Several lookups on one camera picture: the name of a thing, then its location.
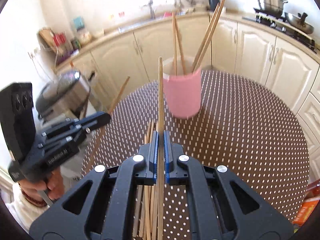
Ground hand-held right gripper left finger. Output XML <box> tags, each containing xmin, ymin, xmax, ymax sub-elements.
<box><xmin>29</xmin><ymin>130</ymin><xmax>159</xmax><ymax>240</ymax></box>

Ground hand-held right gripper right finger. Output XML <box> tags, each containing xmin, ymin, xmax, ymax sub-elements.
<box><xmin>164</xmin><ymin>130</ymin><xmax>294</xmax><ymax>240</ymax></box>

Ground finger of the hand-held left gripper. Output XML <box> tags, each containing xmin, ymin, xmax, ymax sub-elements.
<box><xmin>37</xmin><ymin>127</ymin><xmax>91</xmax><ymax>153</ymax></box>
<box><xmin>41</xmin><ymin>112</ymin><xmax>112</xmax><ymax>138</ymax></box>

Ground long wooden chopstick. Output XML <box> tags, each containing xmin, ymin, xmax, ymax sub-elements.
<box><xmin>174</xmin><ymin>16</ymin><xmax>187</xmax><ymax>75</ymax></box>
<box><xmin>191</xmin><ymin>0</ymin><xmax>227</xmax><ymax>73</ymax></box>
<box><xmin>81</xmin><ymin>76</ymin><xmax>131</xmax><ymax>174</ymax></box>
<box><xmin>155</xmin><ymin>57</ymin><xmax>166</xmax><ymax>240</ymax></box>
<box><xmin>192</xmin><ymin>2</ymin><xmax>221</xmax><ymax>72</ymax></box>
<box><xmin>172</xmin><ymin>10</ymin><xmax>178</xmax><ymax>75</ymax></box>

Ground pile of wooden chopsticks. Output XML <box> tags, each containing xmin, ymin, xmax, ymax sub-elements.
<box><xmin>132</xmin><ymin>120</ymin><xmax>159</xmax><ymax>240</ymax></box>

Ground pink cup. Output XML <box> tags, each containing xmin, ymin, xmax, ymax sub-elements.
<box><xmin>162</xmin><ymin>57</ymin><xmax>202</xmax><ymax>119</ymax></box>

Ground person's left hand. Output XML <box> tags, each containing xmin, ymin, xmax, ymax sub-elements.
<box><xmin>19</xmin><ymin>169</ymin><xmax>65</xmax><ymax>201</ymax></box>

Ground grey rice cooker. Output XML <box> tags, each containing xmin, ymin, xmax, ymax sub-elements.
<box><xmin>35</xmin><ymin>70</ymin><xmax>92</xmax><ymax>124</ymax></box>

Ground brown polka dot tablecloth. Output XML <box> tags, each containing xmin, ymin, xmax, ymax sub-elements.
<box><xmin>80</xmin><ymin>69</ymin><xmax>310</xmax><ymax>240</ymax></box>

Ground large jar with black lid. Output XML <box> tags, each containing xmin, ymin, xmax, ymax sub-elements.
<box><xmin>79</xmin><ymin>29</ymin><xmax>94</xmax><ymax>44</ymax></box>

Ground wooden cutting board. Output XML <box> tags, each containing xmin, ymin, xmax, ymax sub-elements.
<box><xmin>39</xmin><ymin>28</ymin><xmax>59</xmax><ymax>54</ymax></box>

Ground steel sink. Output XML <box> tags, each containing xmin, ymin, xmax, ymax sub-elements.
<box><xmin>118</xmin><ymin>20</ymin><xmax>153</xmax><ymax>33</ymax></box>

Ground steel faucet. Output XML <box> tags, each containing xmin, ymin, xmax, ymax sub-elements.
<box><xmin>147</xmin><ymin>0</ymin><xmax>157</xmax><ymax>20</ymax></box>

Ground cream base cabinets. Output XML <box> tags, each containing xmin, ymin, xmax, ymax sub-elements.
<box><xmin>54</xmin><ymin>11</ymin><xmax>320</xmax><ymax>155</ymax></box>

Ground orange snack packet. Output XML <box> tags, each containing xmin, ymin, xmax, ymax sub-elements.
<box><xmin>292</xmin><ymin>180</ymin><xmax>320</xmax><ymax>228</ymax></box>

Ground black gas stove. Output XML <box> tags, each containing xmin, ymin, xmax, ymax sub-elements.
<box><xmin>242</xmin><ymin>11</ymin><xmax>317</xmax><ymax>53</ymax></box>

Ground steel wok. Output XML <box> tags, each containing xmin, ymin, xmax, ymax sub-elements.
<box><xmin>284</xmin><ymin>12</ymin><xmax>315</xmax><ymax>35</ymax></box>

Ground steel steamer pot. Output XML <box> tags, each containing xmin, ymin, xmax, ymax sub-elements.
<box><xmin>254</xmin><ymin>0</ymin><xmax>288</xmax><ymax>18</ymax></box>

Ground dark red bead bracelet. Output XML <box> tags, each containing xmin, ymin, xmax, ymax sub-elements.
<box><xmin>21</xmin><ymin>187</ymin><xmax>48</xmax><ymax>207</ymax></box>

